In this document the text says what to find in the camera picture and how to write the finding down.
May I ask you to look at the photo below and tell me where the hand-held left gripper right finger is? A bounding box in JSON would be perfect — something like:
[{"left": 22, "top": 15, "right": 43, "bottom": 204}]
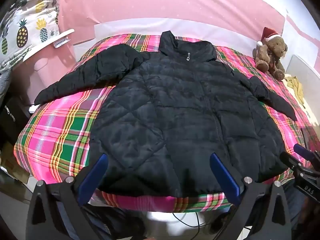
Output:
[{"left": 209, "top": 152, "right": 293, "bottom": 240}]

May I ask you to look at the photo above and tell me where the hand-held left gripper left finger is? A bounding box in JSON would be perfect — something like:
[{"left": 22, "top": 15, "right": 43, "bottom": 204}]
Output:
[{"left": 28, "top": 153, "right": 109, "bottom": 240}]

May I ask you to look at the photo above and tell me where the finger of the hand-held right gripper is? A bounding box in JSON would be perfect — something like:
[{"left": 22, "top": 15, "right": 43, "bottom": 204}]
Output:
[
  {"left": 294, "top": 144, "right": 320, "bottom": 163},
  {"left": 280, "top": 151, "right": 305, "bottom": 170}
]

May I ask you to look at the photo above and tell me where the black puffer jacket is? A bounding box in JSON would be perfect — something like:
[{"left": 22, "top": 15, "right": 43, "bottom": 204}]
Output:
[{"left": 34, "top": 31, "right": 298, "bottom": 197}]

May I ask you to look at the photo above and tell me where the pink green plaid blanket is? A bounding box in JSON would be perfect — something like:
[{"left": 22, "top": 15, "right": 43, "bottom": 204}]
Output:
[{"left": 14, "top": 33, "right": 320, "bottom": 214}]

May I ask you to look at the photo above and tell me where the yellow cloth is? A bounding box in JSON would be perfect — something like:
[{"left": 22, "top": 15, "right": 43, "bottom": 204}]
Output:
[{"left": 285, "top": 75, "right": 304, "bottom": 104}]

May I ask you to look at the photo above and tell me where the white panel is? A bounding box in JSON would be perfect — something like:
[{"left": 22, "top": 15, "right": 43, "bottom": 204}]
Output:
[{"left": 285, "top": 54, "right": 320, "bottom": 128}]

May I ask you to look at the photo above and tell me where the black bag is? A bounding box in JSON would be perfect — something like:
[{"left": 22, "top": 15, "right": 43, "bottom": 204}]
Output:
[{"left": 0, "top": 97, "right": 30, "bottom": 145}]

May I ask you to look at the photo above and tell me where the brown teddy bear, santa hat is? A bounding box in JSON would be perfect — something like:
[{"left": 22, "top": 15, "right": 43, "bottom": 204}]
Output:
[{"left": 252, "top": 27, "right": 288, "bottom": 81}]

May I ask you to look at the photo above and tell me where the white clip rack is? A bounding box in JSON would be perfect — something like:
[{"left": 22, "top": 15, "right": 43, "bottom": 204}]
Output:
[{"left": 54, "top": 36, "right": 70, "bottom": 48}]

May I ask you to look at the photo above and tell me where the pineapple print curtain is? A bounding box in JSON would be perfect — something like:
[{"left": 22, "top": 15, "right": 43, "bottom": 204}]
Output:
[{"left": 0, "top": 0, "right": 60, "bottom": 70}]

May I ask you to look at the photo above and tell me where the black cable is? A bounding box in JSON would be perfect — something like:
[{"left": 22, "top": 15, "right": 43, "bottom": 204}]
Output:
[{"left": 171, "top": 211, "right": 250, "bottom": 232}]

